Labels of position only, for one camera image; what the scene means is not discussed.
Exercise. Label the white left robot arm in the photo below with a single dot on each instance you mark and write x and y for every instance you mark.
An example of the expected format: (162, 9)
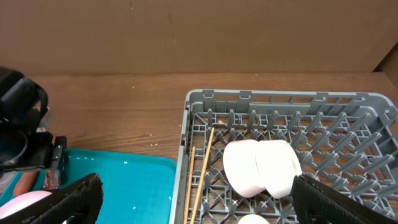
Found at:
(24, 103)

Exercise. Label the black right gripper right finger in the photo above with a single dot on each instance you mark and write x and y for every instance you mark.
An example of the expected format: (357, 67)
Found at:
(314, 202)

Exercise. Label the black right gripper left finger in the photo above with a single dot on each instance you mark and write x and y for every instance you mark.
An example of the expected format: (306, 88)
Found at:
(79, 202)

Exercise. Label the wooden chopstick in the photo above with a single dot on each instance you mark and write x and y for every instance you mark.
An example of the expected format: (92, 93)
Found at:
(189, 185)
(203, 170)

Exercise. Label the red snack wrapper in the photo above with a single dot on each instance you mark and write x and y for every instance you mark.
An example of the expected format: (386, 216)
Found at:
(52, 180)

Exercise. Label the white bowl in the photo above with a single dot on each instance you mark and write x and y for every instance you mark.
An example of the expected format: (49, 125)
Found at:
(277, 165)

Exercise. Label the pink bowl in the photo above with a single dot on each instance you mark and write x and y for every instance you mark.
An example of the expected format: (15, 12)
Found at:
(239, 163)

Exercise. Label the pink plate with food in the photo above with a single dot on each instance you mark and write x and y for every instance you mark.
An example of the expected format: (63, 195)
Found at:
(22, 201)

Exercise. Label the teal plastic tray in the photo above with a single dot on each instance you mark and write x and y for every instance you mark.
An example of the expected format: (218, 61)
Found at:
(136, 189)

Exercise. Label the orange carrot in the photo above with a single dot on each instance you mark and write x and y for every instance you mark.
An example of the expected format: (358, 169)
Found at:
(25, 183)

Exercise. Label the white cup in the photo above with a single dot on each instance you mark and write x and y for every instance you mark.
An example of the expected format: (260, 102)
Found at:
(252, 219)

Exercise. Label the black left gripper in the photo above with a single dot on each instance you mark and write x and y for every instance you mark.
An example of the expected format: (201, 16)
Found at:
(39, 151)

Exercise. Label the grey dishwasher rack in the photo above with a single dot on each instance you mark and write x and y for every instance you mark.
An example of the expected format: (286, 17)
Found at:
(345, 140)

